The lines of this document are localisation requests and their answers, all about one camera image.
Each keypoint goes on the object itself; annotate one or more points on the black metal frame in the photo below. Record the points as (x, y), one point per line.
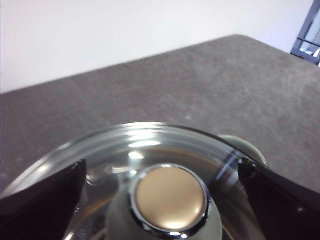
(306, 25)

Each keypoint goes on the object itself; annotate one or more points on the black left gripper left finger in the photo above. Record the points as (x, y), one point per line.
(37, 210)

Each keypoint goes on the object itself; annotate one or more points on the glass lid with green knob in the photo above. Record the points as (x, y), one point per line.
(170, 200)

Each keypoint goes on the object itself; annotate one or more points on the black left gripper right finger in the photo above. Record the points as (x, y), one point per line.
(282, 210)

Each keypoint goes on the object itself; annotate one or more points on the green electric steamer pot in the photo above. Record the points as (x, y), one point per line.
(250, 147)

